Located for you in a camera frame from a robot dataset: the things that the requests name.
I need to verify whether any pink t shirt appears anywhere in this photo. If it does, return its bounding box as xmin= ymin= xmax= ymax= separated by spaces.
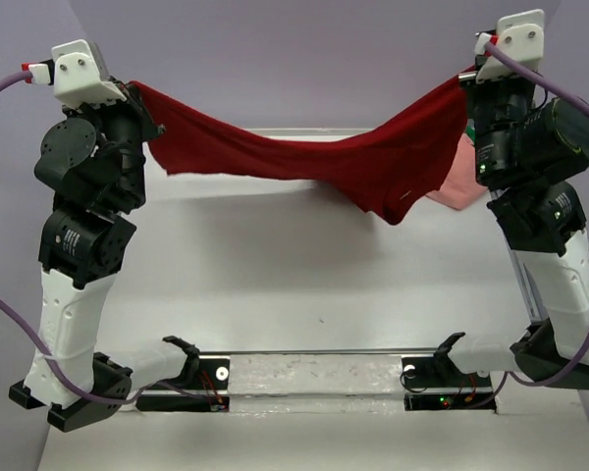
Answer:
xmin=427 ymin=133 xmax=487 ymax=211

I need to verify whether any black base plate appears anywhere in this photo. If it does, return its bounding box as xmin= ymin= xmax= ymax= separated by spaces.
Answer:
xmin=400 ymin=356 xmax=497 ymax=412
xmin=134 ymin=354 xmax=231 ymax=413

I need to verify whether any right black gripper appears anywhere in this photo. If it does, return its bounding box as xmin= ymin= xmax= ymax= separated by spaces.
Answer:
xmin=464 ymin=57 xmax=543 ymax=186

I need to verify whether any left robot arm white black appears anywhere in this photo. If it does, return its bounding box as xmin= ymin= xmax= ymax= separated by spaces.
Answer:
xmin=9 ymin=84 xmax=199 ymax=433

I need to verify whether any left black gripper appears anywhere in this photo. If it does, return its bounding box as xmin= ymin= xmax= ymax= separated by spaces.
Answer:
xmin=62 ymin=74 xmax=165 ymax=208

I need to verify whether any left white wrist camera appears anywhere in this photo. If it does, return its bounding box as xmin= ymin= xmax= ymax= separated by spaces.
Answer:
xmin=22 ymin=39 xmax=128 ymax=110

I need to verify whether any green t shirt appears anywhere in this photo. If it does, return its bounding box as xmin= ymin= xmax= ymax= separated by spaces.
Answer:
xmin=465 ymin=127 xmax=475 ymax=142

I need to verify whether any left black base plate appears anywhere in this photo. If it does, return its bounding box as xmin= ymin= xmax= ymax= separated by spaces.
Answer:
xmin=134 ymin=354 xmax=231 ymax=413

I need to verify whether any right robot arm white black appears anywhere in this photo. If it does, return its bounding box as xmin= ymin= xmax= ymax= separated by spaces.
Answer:
xmin=432 ymin=72 xmax=589 ymax=391

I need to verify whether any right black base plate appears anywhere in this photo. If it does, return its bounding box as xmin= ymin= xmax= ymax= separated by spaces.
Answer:
xmin=400 ymin=356 xmax=497 ymax=412

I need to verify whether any dark red t shirt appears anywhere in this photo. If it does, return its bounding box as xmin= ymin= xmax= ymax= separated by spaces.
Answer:
xmin=135 ymin=78 xmax=467 ymax=225

